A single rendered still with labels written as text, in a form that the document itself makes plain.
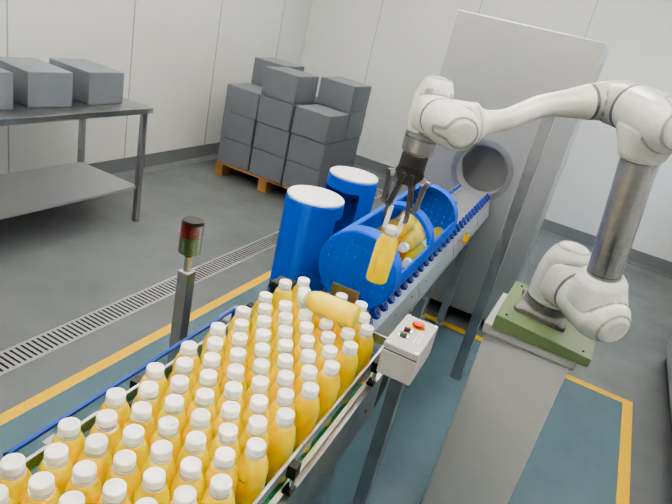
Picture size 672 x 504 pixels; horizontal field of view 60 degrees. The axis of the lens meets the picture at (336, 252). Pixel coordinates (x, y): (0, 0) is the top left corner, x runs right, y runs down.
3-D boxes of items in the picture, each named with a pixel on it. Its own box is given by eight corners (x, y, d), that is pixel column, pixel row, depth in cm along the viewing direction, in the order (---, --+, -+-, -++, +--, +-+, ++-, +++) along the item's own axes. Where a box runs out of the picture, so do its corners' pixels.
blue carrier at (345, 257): (446, 251, 271) (467, 196, 259) (381, 324, 195) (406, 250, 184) (391, 229, 279) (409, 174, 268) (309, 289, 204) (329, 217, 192)
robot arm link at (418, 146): (412, 127, 163) (405, 147, 166) (401, 129, 155) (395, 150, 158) (441, 137, 161) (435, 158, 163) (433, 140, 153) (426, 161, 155)
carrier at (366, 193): (305, 293, 374) (295, 313, 347) (333, 164, 339) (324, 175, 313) (347, 304, 372) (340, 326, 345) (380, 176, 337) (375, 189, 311)
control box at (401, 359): (429, 354, 173) (439, 325, 169) (408, 386, 156) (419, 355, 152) (398, 341, 176) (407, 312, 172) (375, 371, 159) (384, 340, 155)
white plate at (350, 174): (334, 162, 338) (334, 164, 339) (326, 173, 313) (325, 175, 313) (380, 174, 336) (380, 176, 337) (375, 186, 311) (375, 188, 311)
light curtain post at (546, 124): (461, 375, 352) (563, 97, 286) (459, 380, 347) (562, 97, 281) (451, 371, 354) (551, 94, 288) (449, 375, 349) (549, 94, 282)
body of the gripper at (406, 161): (433, 157, 162) (423, 187, 166) (406, 147, 165) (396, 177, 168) (426, 160, 156) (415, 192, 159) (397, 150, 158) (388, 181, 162)
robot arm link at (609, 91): (583, 73, 165) (611, 86, 153) (640, 70, 168) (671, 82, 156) (573, 118, 172) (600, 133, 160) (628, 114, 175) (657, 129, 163)
